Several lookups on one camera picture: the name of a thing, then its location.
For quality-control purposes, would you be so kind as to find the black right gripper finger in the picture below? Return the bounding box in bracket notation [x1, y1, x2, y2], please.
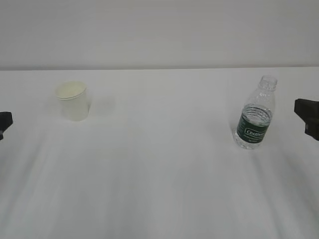
[294, 99, 319, 141]

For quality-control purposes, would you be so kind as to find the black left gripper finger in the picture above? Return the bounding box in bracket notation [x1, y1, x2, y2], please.
[0, 112, 13, 140]

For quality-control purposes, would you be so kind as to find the clear plastic water bottle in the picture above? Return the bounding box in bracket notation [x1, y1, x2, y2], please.
[233, 75, 277, 150]

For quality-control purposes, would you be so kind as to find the white paper cup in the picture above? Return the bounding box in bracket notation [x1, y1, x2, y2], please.
[55, 81, 89, 121]

